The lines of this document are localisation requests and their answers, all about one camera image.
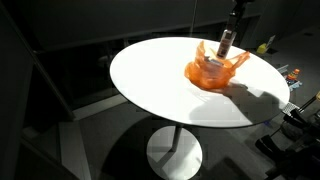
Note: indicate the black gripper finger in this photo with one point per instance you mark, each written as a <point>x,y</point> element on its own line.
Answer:
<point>238,20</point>
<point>232,20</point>

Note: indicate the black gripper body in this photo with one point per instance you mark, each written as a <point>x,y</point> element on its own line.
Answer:
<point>242,4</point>

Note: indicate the orange plastic bag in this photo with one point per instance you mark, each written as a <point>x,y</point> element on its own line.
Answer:
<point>213,73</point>

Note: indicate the yellow object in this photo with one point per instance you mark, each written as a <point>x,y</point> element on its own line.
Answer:
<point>262,48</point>

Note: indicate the white card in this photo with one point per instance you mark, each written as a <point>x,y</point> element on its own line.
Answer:
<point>271,40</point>

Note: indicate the blue flat pack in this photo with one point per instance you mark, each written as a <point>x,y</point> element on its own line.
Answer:
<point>294,84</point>

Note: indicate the perforated metal plate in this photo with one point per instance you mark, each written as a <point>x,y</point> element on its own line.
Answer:
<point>290,108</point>

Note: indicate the white round table pedestal base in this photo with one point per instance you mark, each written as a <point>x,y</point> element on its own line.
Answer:
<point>174,154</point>

